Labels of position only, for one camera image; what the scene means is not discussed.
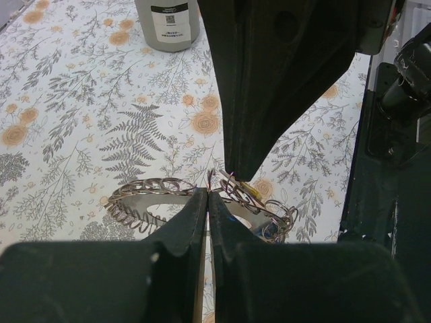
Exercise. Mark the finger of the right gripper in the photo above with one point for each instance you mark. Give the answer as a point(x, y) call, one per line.
point(272, 61)

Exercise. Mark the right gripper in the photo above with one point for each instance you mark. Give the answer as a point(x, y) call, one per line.
point(376, 21)

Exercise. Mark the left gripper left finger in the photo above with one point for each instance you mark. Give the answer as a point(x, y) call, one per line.
point(158, 279)

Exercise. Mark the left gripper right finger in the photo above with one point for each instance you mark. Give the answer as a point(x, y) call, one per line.
point(255, 281)

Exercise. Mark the yellow key tag with key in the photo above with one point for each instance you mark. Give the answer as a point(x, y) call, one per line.
point(253, 192)

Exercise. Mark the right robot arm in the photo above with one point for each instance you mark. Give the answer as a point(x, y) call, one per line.
point(388, 192)

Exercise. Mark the grey wrapped can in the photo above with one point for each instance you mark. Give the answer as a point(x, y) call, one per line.
point(169, 25)

